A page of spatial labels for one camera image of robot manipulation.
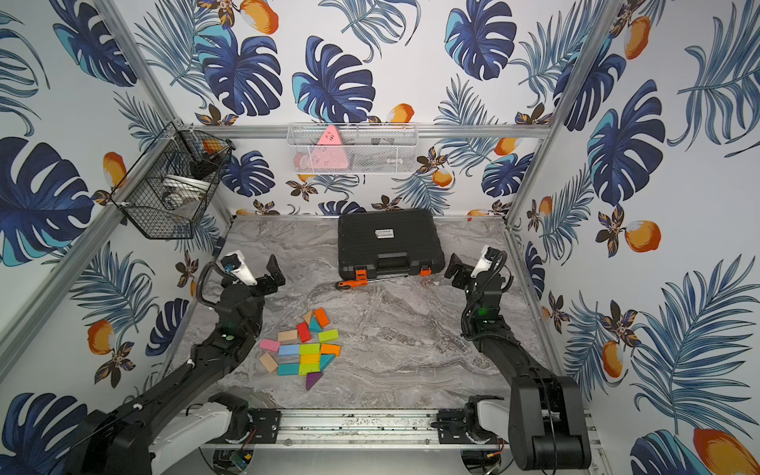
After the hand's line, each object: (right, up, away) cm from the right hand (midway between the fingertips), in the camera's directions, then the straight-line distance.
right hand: (470, 257), depth 85 cm
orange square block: (-41, -27, +3) cm, 49 cm away
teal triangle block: (-46, -21, +5) cm, 51 cm away
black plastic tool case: (-23, +5, +21) cm, 31 cm away
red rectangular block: (-50, -23, +6) cm, 55 cm away
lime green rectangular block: (-42, -24, +5) cm, 48 cm away
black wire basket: (-81, +20, -6) cm, 84 cm away
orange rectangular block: (-45, -19, +11) cm, 50 cm away
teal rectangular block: (-52, -32, -1) cm, 61 cm away
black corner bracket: (-87, +5, +28) cm, 91 cm away
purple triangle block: (-45, -34, -3) cm, 56 cm away
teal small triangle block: (-41, -29, -1) cm, 51 cm away
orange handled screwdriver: (-37, -9, +14) cm, 41 cm away
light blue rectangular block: (-52, -27, +1) cm, 59 cm away
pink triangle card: (-41, +32, +5) cm, 52 cm away
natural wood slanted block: (-57, -30, -1) cm, 65 cm away
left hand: (-58, 0, -7) cm, 59 cm away
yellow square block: (-46, -29, +1) cm, 55 cm away
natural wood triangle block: (-49, -18, +7) cm, 52 cm away
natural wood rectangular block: (-53, -24, +5) cm, 58 cm away
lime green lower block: (-47, -31, -2) cm, 56 cm away
